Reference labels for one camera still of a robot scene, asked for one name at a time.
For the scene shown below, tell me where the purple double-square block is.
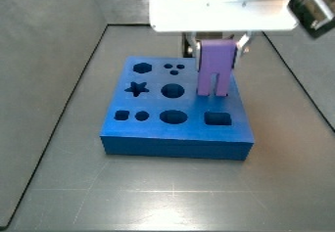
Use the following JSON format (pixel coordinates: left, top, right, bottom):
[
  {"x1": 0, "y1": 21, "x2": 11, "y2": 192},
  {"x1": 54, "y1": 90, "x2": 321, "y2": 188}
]
[{"x1": 198, "y1": 39, "x2": 237, "y2": 97}]

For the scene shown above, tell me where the blue shape-sorter block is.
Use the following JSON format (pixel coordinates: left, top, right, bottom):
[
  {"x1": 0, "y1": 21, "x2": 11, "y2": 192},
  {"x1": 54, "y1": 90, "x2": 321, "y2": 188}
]
[{"x1": 101, "y1": 57, "x2": 254, "y2": 161}]

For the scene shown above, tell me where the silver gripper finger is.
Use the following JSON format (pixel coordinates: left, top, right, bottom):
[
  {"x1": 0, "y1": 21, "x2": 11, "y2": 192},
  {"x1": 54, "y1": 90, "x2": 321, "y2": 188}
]
[
  {"x1": 182, "y1": 32, "x2": 201, "y2": 68},
  {"x1": 237, "y1": 31, "x2": 254, "y2": 54}
]

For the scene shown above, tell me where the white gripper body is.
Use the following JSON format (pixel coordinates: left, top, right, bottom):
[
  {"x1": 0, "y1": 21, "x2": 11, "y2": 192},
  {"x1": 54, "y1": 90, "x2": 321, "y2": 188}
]
[{"x1": 150, "y1": 0, "x2": 299, "y2": 32}]

